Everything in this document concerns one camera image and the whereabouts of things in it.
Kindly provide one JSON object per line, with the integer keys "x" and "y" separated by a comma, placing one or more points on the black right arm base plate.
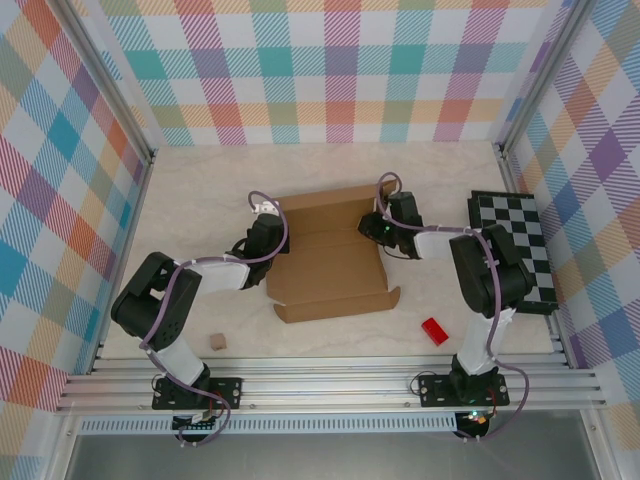
{"x": 435, "y": 392}

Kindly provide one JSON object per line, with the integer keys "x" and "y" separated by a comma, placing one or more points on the small board with orange part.
{"x": 477, "y": 419}

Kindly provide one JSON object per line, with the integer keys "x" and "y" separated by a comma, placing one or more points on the grey metal panel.
{"x": 325, "y": 460}

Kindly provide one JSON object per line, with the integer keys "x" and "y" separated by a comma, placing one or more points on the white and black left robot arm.
{"x": 220, "y": 275}

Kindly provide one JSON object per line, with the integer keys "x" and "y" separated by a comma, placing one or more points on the small wooden cube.
{"x": 218, "y": 342}

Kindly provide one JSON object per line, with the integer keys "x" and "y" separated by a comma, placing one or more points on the aluminium frame post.
{"x": 102, "y": 75}
{"x": 544, "y": 75}

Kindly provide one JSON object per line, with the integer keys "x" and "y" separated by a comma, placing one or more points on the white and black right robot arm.
{"x": 440, "y": 245}

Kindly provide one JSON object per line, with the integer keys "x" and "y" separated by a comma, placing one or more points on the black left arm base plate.
{"x": 227, "y": 395}

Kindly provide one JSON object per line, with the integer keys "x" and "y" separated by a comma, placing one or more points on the brown cardboard box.
{"x": 325, "y": 270}

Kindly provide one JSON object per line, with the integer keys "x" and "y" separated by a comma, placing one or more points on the black and grey checkerboard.
{"x": 520, "y": 220}

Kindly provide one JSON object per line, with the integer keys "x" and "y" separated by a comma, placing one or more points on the aluminium frame rail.
{"x": 325, "y": 385}

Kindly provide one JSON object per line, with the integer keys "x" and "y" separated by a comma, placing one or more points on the red block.
{"x": 435, "y": 331}

